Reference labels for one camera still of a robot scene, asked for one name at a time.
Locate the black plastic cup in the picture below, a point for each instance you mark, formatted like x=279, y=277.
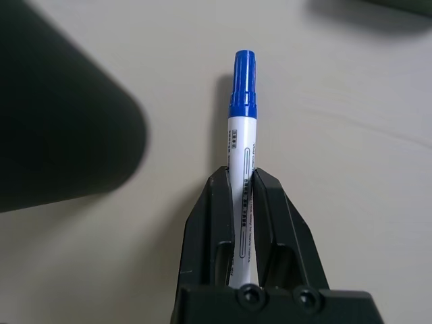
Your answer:
x=50, y=118

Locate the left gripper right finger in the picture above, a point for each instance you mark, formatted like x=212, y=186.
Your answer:
x=287, y=236

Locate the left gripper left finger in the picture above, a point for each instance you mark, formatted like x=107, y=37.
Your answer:
x=209, y=229

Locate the white marker blue cap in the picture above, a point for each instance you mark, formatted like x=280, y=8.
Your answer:
x=243, y=152

